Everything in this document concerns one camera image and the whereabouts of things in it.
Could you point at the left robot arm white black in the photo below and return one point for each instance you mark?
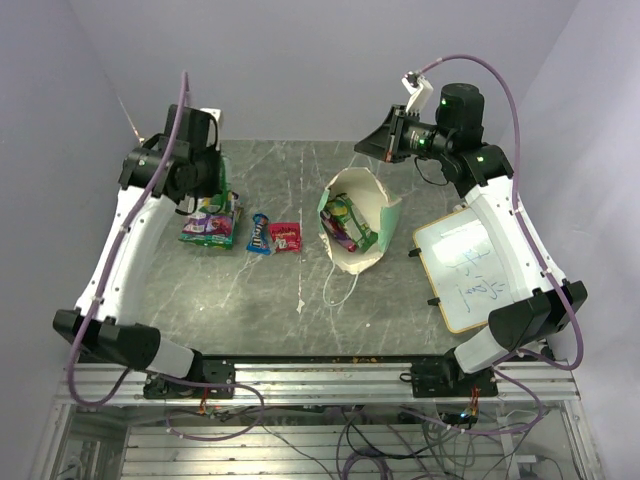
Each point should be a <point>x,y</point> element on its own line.
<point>184,160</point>

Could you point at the blue snack packet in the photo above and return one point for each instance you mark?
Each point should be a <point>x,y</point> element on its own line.
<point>258,242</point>

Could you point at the green printed paper bag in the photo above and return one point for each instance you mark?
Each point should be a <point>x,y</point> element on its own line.
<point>380,208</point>

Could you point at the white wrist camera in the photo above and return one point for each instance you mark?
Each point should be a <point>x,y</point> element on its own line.
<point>419,89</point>
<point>217,114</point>

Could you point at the green snack packet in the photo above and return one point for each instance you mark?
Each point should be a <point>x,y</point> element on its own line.
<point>214,241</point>

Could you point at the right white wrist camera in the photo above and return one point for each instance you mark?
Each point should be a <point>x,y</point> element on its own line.
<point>419,89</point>

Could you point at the white whiteboard wooden frame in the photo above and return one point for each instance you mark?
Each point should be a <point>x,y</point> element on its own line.
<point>463,269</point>

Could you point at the red snack packet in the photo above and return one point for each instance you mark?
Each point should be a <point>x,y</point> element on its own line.
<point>286,236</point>

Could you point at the aluminium extrusion rail frame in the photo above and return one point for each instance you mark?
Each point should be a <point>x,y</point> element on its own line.
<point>320,418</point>

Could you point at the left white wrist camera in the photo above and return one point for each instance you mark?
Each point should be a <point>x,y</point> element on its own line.
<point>217,114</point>

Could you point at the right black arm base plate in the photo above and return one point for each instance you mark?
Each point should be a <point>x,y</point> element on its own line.
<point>440,377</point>

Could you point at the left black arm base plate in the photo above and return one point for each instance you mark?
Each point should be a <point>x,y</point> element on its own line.
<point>214,380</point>

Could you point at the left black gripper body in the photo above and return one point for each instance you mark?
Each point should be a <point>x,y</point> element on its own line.
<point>208,172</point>

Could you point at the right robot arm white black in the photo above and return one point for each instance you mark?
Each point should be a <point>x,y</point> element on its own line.
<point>543,299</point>

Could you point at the green yellow snack box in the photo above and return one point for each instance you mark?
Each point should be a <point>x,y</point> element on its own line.
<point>345,224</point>

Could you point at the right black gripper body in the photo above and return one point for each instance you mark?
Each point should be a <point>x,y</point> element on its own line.
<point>425,140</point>

